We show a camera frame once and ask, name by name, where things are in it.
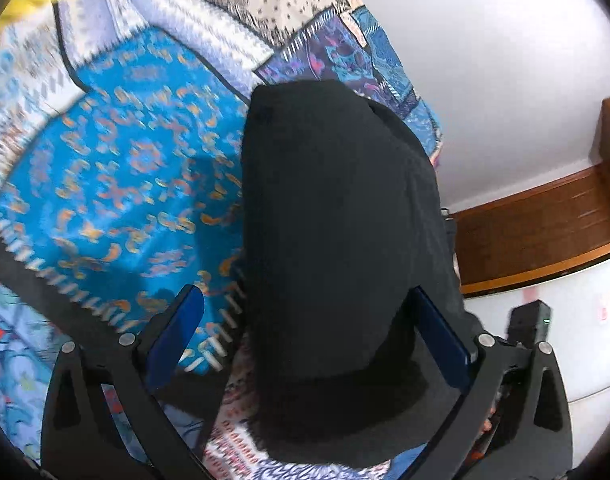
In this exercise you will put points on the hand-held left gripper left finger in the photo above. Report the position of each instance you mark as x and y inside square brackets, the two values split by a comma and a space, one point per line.
[177, 335]

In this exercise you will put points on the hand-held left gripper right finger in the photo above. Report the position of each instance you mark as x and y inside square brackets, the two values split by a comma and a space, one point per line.
[441, 335]

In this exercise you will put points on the black garment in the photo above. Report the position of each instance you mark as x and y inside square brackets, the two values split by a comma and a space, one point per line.
[335, 235]

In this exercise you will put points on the patchwork printed blanket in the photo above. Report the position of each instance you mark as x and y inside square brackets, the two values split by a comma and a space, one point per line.
[110, 185]

